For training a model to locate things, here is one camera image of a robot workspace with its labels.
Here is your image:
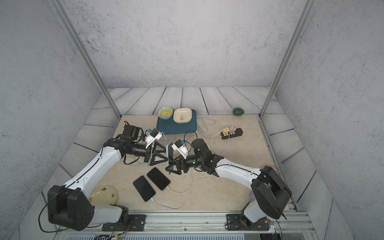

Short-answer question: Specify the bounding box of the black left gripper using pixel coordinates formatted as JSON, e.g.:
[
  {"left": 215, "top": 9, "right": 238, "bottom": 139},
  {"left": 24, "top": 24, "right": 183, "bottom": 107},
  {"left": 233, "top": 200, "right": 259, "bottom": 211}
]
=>
[{"left": 130, "top": 140, "right": 168, "bottom": 166}]

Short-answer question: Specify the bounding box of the dark teal tray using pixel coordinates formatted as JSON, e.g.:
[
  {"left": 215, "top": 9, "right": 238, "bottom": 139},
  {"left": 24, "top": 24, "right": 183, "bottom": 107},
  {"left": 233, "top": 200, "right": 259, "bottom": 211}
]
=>
[{"left": 156, "top": 110, "right": 197, "bottom": 135}]

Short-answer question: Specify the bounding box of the cream yellow plate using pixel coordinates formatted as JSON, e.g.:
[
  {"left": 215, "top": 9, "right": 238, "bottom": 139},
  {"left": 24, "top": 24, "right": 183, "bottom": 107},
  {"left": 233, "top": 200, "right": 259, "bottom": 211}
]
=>
[{"left": 89, "top": 186, "right": 118, "bottom": 206}]

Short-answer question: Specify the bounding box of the grey power strip cord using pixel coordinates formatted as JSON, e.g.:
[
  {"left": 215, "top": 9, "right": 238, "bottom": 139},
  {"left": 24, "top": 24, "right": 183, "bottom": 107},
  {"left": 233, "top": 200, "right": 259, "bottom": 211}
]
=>
[{"left": 172, "top": 116, "right": 224, "bottom": 142}]

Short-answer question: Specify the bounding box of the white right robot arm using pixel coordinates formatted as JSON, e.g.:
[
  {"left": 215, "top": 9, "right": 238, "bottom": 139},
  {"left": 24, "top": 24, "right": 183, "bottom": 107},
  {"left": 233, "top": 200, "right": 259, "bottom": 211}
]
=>
[{"left": 166, "top": 139, "right": 292, "bottom": 224}]

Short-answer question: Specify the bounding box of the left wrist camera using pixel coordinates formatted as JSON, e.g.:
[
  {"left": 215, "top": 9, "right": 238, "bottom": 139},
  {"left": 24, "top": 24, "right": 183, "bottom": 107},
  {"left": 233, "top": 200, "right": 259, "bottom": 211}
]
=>
[{"left": 145, "top": 129, "right": 163, "bottom": 149}]

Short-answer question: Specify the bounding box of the green lime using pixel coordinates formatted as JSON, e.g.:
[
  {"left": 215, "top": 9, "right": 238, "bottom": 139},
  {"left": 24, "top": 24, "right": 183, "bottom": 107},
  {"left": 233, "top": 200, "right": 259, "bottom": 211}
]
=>
[{"left": 233, "top": 108, "right": 245, "bottom": 117}]

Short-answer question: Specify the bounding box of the yellow usb charger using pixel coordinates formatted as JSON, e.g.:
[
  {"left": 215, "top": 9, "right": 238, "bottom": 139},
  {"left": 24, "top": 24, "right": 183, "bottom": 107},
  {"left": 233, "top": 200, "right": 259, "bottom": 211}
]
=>
[{"left": 222, "top": 128, "right": 230, "bottom": 135}]

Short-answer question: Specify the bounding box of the black power strip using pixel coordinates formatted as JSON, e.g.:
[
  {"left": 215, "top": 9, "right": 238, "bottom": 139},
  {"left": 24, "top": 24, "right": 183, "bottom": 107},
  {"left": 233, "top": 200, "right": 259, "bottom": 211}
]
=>
[{"left": 220, "top": 128, "right": 243, "bottom": 140}]

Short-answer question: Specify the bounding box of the cream square panda bowl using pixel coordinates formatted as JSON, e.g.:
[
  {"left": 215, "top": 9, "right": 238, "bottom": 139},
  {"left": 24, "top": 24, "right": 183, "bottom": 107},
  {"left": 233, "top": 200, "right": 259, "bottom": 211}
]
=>
[{"left": 173, "top": 108, "right": 193, "bottom": 124}]

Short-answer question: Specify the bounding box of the aluminium frame post right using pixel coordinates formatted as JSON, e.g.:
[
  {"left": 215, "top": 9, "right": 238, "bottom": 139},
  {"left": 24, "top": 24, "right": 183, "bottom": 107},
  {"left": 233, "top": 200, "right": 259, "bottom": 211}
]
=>
[{"left": 259, "top": 0, "right": 317, "bottom": 119}]

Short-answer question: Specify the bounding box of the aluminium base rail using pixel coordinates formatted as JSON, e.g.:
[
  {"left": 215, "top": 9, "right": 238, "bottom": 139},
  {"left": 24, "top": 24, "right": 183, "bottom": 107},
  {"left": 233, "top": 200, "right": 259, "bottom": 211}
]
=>
[{"left": 55, "top": 211, "right": 318, "bottom": 240}]

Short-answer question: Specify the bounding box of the white black-screen phone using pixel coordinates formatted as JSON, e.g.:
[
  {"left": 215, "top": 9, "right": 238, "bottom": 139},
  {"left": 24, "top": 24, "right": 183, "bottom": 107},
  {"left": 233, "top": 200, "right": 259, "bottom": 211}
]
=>
[{"left": 133, "top": 176, "right": 156, "bottom": 202}]

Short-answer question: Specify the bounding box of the purple plate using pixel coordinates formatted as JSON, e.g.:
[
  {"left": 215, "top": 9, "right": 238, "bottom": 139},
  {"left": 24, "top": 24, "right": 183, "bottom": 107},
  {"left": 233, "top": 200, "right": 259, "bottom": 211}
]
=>
[{"left": 248, "top": 190, "right": 256, "bottom": 203}]

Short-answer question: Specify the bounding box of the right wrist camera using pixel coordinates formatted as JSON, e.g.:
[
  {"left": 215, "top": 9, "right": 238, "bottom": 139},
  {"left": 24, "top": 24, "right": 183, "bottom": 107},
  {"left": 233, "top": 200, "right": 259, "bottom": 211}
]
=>
[{"left": 172, "top": 139, "right": 189, "bottom": 159}]

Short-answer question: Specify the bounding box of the white charging cable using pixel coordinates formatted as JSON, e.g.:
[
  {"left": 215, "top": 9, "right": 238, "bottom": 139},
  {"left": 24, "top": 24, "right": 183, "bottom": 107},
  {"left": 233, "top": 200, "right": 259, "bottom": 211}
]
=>
[
  {"left": 166, "top": 170, "right": 212, "bottom": 194},
  {"left": 151, "top": 176, "right": 211, "bottom": 211}
]

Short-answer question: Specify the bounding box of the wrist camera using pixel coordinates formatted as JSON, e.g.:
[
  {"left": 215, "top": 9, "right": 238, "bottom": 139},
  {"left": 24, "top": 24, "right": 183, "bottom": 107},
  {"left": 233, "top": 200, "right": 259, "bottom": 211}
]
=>
[
  {"left": 172, "top": 139, "right": 189, "bottom": 159},
  {"left": 145, "top": 129, "right": 163, "bottom": 149}
]

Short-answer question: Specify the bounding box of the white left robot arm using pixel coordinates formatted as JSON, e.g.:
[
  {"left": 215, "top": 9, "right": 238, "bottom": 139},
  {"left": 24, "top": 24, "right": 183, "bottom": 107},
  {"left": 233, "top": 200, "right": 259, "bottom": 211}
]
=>
[{"left": 43, "top": 123, "right": 163, "bottom": 232}]

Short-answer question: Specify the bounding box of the aluminium frame post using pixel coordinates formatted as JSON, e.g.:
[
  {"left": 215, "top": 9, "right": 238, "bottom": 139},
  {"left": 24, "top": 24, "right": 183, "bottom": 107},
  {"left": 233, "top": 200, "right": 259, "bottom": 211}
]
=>
[
  {"left": 259, "top": 0, "right": 317, "bottom": 119},
  {"left": 49, "top": 0, "right": 122, "bottom": 120}
]

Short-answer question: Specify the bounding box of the patterned teal yellow bowl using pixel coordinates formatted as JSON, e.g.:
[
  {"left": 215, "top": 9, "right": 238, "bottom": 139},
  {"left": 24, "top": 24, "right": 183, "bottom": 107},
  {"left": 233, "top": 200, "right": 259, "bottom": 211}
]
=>
[{"left": 158, "top": 107, "right": 174, "bottom": 120}]

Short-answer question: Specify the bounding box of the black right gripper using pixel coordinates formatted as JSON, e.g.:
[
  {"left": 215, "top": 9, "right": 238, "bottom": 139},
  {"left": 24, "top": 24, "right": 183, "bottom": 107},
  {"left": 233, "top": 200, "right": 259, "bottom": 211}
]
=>
[{"left": 166, "top": 152, "right": 205, "bottom": 176}]

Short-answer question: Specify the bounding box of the aluminium frame post left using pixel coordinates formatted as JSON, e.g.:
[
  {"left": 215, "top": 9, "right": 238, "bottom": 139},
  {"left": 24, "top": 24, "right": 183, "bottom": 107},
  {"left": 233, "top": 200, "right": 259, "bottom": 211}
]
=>
[{"left": 49, "top": 0, "right": 122, "bottom": 120}]

